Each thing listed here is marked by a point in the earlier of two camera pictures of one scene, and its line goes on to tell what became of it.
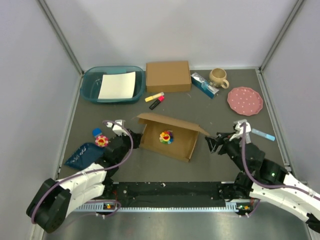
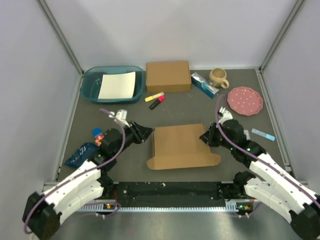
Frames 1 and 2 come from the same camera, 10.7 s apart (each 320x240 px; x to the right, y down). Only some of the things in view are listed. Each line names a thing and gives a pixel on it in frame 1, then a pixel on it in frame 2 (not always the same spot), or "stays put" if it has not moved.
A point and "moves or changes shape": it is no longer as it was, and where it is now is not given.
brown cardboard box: [168, 137] moves or changes shape
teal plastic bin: [113, 84] stays put
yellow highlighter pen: [149, 98] stays put
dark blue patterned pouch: [86, 155] stays put
